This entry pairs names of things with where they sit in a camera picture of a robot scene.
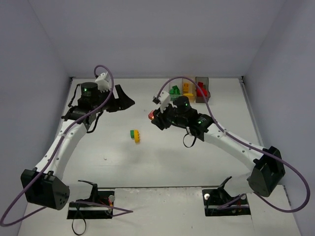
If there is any green yellow red lego stack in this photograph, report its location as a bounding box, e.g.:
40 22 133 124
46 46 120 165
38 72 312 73
130 129 141 144

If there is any dark grey plastic container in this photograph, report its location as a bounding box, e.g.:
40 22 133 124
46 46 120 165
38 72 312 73
195 77 211 103

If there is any green lego brick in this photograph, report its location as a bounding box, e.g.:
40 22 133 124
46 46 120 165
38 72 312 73
169 86 181 95

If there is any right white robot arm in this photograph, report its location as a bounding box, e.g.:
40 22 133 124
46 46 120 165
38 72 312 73
151 93 285 199

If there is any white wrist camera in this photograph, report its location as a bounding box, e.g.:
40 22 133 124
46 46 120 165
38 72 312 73
153 90 171 113
94 72 111 92

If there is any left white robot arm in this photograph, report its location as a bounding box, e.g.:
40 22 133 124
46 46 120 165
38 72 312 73
21 82 135 210

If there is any amber plastic container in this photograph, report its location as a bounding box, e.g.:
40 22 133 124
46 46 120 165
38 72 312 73
182 75 196 103

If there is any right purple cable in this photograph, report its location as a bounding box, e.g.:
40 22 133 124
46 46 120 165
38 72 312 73
157 77 311 213

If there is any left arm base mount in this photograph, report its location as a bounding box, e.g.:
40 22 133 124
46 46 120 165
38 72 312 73
67 180 115 219

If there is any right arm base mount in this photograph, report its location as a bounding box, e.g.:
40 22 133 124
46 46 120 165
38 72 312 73
202 177 251 217

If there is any yellow rounded lego brick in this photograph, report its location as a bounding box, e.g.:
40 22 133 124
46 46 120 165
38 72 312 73
183 83 189 93

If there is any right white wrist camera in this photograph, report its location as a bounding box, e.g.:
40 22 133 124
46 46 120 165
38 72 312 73
153 90 171 113

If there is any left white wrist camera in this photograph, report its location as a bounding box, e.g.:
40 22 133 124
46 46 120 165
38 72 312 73
94 72 111 92

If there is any green yellow red rounded stack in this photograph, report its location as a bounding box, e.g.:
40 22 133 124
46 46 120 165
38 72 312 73
148 111 154 120

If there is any clear plastic container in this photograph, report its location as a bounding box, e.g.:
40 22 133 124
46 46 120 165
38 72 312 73
168 78 183 101

